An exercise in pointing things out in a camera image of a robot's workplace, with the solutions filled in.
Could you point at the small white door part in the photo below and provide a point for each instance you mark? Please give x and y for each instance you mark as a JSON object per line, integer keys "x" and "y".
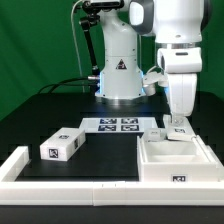
{"x": 152, "y": 134}

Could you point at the white door panel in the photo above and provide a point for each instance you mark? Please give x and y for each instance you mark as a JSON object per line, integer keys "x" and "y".
{"x": 183, "y": 132}

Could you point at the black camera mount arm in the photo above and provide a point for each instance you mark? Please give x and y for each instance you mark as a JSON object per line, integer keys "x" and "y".
{"x": 91, "y": 19}

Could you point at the white U-shaped table frame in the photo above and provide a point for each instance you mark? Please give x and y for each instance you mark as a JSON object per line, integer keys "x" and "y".
{"x": 13, "y": 192}

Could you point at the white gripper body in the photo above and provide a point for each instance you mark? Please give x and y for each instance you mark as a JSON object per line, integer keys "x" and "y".
{"x": 180, "y": 67}

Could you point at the white closed box part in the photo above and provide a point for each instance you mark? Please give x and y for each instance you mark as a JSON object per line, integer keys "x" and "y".
{"x": 63, "y": 144}

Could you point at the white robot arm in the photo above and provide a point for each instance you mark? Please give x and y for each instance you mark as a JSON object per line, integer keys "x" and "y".
{"x": 176, "y": 26}

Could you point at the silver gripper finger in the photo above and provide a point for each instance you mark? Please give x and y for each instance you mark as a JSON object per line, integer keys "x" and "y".
{"x": 177, "y": 120}

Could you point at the white cabinet body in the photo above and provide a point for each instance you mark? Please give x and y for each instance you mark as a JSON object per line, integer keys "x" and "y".
{"x": 177, "y": 161}

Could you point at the white marker base plate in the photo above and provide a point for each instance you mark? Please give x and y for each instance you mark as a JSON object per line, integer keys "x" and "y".
{"x": 117, "y": 125}

